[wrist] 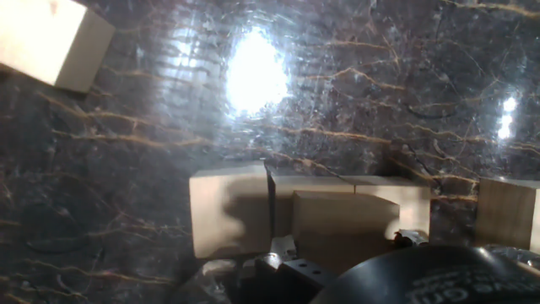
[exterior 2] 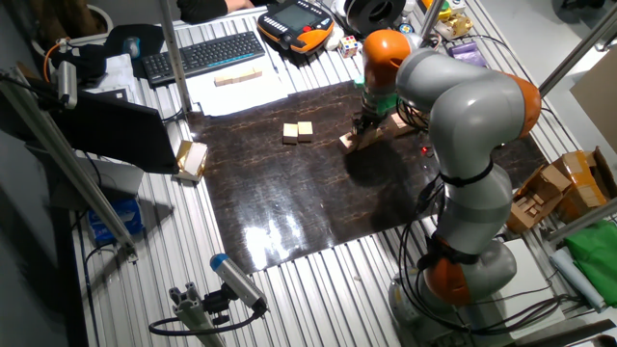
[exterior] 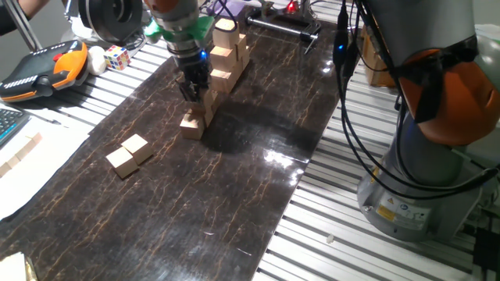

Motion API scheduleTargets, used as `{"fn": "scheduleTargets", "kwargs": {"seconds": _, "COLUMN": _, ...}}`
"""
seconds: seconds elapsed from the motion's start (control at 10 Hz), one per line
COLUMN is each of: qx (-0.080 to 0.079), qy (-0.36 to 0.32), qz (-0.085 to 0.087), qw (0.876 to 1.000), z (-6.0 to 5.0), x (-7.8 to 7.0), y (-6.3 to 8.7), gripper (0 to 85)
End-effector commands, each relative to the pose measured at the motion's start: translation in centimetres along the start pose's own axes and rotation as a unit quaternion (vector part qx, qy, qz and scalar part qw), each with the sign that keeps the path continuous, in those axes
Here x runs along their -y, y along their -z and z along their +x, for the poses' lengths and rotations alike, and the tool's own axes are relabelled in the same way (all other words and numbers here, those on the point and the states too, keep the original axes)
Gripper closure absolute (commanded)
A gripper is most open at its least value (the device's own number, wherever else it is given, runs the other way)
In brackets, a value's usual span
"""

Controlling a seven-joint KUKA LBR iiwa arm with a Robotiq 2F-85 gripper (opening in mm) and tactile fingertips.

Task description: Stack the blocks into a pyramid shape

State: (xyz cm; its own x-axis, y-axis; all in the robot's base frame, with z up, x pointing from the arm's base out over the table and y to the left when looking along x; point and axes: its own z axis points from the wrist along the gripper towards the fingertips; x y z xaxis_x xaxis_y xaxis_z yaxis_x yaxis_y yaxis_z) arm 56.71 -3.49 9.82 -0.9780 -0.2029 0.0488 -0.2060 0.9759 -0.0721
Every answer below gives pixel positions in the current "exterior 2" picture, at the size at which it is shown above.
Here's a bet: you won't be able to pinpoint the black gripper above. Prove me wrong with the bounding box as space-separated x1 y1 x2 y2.
351 108 387 146

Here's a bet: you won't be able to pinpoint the person forearm black sleeve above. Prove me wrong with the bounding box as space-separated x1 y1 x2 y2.
174 0 256 25

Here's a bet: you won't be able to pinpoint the white paper stack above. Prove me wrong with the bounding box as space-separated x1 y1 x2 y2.
81 51 142 105

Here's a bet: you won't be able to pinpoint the multicolour puzzle cube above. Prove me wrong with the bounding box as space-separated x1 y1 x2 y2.
338 34 361 59

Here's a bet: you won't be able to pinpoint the white cloth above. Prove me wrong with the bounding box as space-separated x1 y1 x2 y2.
321 26 346 53

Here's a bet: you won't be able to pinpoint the dark marble pattern mat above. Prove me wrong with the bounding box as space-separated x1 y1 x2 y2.
185 79 550 276

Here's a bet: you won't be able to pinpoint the black round reel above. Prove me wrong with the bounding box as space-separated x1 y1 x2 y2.
342 0 408 38

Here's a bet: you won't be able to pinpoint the purple plastic bag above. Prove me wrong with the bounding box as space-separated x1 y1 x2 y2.
446 40 489 68

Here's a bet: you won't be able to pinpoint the white paper sheets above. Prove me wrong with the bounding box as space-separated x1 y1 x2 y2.
184 57 296 119

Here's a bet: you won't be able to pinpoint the orange and grey teach pendant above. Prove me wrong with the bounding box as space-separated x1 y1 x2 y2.
255 0 335 55

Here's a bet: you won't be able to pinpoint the clear bag gold items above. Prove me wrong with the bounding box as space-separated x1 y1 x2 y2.
433 13 474 42

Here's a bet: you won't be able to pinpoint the yellow emergency stop box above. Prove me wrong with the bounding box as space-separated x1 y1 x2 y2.
419 0 468 21

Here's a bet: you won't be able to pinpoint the small gold and white box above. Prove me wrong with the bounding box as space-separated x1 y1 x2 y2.
172 139 210 184

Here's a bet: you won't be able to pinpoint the open cardboard box wooden pieces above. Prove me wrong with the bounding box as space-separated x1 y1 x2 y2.
505 162 574 236

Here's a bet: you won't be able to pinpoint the black computer keyboard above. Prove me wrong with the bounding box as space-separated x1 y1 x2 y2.
141 30 267 89

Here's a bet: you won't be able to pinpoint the orange cardboard box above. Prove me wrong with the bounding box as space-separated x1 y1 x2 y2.
552 149 609 224

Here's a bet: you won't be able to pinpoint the white board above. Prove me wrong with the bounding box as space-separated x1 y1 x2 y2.
498 237 566 338

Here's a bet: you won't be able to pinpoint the black mouse pad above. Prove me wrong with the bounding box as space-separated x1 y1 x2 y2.
103 23 168 67

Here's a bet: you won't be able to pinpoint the brown cardboard sheet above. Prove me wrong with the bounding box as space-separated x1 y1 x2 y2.
569 45 617 156

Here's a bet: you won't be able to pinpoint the brown cardboard box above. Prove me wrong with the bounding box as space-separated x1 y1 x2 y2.
588 146 617 200

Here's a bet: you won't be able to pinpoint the grey computer mouse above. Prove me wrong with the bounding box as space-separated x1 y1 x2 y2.
121 36 143 60

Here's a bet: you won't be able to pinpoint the black flat monitor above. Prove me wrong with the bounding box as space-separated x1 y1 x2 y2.
45 89 180 175

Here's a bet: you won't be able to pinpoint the short aluminium profile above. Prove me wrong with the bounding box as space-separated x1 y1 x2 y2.
167 281 228 347

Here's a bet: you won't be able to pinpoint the grey flat monitor base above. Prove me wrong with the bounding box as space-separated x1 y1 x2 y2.
71 156 146 200

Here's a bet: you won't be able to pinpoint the white paper roll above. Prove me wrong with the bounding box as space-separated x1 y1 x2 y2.
549 246 607 314

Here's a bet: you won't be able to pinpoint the green cloth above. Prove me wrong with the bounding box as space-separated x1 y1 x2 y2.
562 219 617 308

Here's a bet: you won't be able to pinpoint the blue tissue pack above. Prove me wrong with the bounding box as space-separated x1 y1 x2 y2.
86 196 146 248

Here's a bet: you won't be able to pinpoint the dark metal bar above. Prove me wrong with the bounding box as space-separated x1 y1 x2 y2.
510 317 617 347

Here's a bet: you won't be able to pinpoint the black cloth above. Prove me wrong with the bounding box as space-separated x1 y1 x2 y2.
49 41 111 82

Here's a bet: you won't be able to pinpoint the white round bin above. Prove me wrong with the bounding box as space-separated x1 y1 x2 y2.
28 3 116 59

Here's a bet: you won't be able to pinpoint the black gripper cable bundle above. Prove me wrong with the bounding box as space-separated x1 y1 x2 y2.
395 98 430 131

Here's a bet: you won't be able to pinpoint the aluminium frame post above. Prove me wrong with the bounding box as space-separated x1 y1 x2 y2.
418 0 447 42
538 2 617 97
157 0 195 115

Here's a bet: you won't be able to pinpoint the silver camera blue end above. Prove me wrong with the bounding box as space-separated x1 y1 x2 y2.
208 252 270 313

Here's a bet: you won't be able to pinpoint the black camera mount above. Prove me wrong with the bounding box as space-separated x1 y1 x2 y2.
201 282 233 327

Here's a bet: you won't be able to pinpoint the aluminium frame beam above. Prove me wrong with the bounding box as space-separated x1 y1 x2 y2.
546 196 617 246
0 67 139 264

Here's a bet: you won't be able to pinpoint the black camera cable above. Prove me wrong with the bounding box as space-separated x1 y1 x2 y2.
148 303 267 337

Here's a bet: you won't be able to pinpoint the silver depth camera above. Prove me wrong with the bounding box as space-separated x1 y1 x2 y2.
56 60 79 111

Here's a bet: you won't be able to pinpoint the orange cable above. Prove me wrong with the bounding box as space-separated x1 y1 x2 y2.
41 37 72 84

